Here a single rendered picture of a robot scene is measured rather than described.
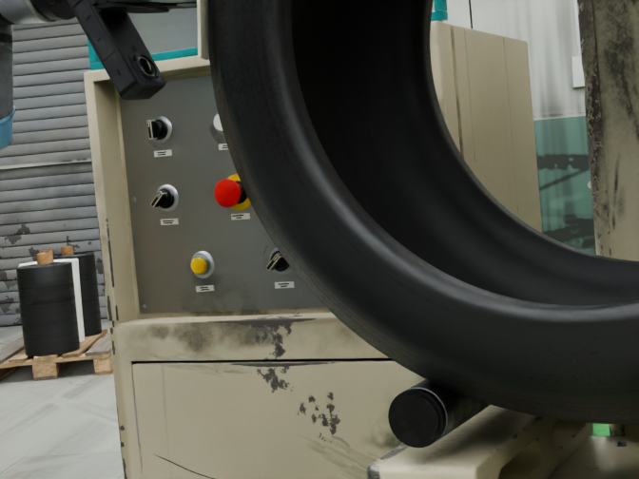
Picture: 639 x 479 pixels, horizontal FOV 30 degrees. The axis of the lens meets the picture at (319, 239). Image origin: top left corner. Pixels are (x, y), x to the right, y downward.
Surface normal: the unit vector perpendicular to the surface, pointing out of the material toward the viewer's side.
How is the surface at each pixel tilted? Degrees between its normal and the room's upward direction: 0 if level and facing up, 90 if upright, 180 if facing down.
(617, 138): 90
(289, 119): 93
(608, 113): 90
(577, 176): 90
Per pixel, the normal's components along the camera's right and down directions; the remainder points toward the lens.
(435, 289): -0.50, 0.25
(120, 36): 0.74, -0.49
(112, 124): 0.90, -0.06
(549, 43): -0.11, 0.06
